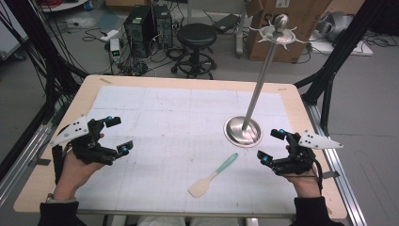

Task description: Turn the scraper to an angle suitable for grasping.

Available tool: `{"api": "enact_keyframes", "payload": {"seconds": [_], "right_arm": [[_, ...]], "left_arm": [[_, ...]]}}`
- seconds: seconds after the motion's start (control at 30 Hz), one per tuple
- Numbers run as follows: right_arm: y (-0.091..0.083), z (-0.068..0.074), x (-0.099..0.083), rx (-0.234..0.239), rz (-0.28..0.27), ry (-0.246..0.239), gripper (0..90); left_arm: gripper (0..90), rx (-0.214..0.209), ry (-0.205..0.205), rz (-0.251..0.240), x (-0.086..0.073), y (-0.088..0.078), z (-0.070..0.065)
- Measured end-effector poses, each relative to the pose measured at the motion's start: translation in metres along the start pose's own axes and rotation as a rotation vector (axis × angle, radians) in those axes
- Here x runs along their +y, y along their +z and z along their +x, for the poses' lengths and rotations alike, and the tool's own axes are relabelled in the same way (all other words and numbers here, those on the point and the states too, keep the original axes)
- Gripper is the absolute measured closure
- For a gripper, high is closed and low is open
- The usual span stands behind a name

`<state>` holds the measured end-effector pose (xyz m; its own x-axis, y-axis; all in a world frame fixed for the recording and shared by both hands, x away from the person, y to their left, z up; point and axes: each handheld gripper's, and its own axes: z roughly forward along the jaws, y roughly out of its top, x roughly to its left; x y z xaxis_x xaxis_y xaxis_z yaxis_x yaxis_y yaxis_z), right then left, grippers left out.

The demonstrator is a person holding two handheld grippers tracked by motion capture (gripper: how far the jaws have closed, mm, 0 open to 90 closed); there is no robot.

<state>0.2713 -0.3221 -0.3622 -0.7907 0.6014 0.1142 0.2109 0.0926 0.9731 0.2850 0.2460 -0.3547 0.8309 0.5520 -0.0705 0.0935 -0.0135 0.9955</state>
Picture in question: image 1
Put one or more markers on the black metal frame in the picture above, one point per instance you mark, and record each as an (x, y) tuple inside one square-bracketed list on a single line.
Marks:
[(47, 62), (332, 59)]

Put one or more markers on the aluminium rail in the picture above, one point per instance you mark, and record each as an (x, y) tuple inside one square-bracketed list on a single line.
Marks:
[(22, 157), (342, 188)]

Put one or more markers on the grey bag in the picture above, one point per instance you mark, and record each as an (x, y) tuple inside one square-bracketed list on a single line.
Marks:
[(335, 25)]

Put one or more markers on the white flat board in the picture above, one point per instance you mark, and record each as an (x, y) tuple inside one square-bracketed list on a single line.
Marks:
[(360, 50)]

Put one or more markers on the black flat laptop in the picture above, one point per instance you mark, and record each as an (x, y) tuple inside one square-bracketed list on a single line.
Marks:
[(226, 23)]

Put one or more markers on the person's right hand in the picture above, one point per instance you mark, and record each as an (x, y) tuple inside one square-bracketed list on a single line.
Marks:
[(306, 185)]

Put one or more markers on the person's left hand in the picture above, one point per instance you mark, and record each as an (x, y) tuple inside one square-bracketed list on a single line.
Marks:
[(73, 172)]

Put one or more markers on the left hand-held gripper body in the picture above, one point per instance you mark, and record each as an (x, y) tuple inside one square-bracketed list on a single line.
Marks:
[(91, 147)]

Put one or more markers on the steel utensil stand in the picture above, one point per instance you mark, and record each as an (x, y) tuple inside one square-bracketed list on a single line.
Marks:
[(243, 133)]

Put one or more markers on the black round stool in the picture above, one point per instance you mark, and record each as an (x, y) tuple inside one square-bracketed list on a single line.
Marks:
[(196, 36)]

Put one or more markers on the wrist watch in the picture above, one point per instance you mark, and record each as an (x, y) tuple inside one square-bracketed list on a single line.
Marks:
[(59, 198)]

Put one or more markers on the white grid mat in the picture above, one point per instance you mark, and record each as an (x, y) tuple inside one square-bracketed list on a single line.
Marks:
[(156, 125)]

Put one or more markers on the white metal post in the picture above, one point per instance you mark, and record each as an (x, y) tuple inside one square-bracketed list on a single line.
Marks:
[(240, 31)]

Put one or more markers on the black computer tower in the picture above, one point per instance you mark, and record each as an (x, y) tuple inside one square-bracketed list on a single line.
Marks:
[(139, 28), (163, 25)]

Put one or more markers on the grey tape piece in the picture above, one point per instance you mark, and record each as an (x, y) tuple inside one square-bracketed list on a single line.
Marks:
[(331, 174), (39, 162)]

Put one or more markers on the large cardboard box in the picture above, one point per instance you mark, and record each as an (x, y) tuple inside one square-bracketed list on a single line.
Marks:
[(315, 15)]

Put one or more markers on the white power strip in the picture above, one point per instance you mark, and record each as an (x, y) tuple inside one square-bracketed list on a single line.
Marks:
[(109, 35)]

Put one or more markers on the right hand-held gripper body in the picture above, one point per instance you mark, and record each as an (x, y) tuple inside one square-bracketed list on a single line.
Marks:
[(298, 158)]

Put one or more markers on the small white device green display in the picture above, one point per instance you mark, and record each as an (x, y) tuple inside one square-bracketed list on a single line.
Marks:
[(115, 50)]

